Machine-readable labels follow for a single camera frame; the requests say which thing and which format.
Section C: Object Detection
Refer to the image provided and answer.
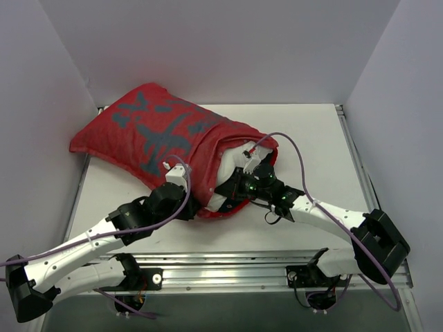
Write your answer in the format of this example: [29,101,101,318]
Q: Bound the red pillowcase with grey print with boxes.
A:
[69,83,278,219]

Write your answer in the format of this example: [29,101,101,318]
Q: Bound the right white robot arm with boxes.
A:
[215,164,410,286]

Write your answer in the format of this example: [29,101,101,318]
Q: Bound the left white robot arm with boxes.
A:
[5,183,201,323]

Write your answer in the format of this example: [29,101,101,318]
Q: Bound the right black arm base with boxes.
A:
[285,265,346,289]

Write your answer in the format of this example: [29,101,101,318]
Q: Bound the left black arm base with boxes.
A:
[112,253,163,291]

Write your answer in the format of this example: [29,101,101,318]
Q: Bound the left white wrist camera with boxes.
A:
[163,162,190,191]

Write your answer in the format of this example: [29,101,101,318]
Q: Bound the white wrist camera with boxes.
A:
[242,148,262,174]
[163,162,190,191]

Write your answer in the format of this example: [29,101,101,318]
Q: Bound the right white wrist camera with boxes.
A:
[242,148,262,174]

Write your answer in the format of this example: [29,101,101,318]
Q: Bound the aluminium front rail frame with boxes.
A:
[41,250,413,295]

